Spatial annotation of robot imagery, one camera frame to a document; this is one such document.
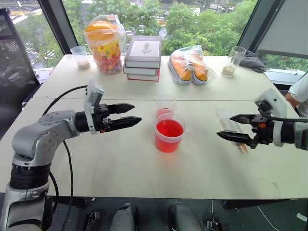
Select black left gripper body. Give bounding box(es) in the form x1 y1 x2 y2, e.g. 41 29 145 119
94 103 114 134

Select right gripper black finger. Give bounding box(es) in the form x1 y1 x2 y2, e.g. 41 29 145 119
216 130 255 148
229 114 255 124

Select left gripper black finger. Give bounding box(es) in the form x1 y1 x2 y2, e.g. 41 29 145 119
107 103 136 115
105 116 142 131

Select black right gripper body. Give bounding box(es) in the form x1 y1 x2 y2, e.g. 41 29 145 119
249 114 275 150

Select clear plastic syringe orange plunger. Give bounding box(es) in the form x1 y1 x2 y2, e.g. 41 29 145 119
215 107 249 155

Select small clear measuring cup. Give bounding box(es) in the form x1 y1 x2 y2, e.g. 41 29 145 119
155 95 180 119

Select cup of red liquid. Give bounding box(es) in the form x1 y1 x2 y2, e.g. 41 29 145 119
154 113 193 153

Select small plastic cup with grains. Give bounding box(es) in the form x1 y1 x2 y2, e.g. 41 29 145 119
70 46 91 70

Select red hardcover book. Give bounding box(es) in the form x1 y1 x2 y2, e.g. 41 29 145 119
126 73 160 82

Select grey folded cloth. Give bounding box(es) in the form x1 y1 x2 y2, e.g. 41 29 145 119
239 50 272 74

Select tall clear glass with grains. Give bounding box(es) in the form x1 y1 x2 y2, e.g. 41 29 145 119
220 46 247 77

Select person in white shirt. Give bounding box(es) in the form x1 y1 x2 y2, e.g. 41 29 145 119
284 71 308 117

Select colourful candy tub orange lid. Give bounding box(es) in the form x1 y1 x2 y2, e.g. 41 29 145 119
85 20 123 76

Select bagged orange shoes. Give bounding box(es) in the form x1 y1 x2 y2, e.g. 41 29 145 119
168 44 217 87

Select grey hardcover book white cover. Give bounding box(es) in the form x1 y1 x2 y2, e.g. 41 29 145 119
124 36 163 69

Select yellow canvas shoe white sole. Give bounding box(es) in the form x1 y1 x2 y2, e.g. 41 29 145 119
189 53 209 86
169 54 193 85

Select candy jar with orange lid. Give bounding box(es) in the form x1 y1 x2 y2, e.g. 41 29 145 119
84 13 128 76

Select dark grey rounded shape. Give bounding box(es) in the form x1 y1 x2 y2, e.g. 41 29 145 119
167 201 205 231
109 203 140 231

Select white window blind panel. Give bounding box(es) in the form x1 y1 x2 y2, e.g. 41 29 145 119
255 0 308 59

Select black mesh office chair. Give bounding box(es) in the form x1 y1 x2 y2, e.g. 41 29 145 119
0 8 42 116

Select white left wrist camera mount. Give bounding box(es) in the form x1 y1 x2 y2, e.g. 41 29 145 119
83 80 105 135

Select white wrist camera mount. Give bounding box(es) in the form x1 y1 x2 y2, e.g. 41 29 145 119
254 88 289 148
83 80 105 135

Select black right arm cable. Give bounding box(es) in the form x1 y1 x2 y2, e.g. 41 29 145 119
257 100 308 121

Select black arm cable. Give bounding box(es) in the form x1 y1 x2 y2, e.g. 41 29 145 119
41 85 88 231
257 100 308 121

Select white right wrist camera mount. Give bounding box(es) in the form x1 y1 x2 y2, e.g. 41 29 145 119
254 88 289 148

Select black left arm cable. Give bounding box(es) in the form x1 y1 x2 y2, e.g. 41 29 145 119
41 85 88 231

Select thin white floor cable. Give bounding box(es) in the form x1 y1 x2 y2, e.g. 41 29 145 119
256 205 278 231

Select dark window frame pillar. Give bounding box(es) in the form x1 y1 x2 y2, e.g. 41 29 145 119
236 0 285 53
38 0 79 55

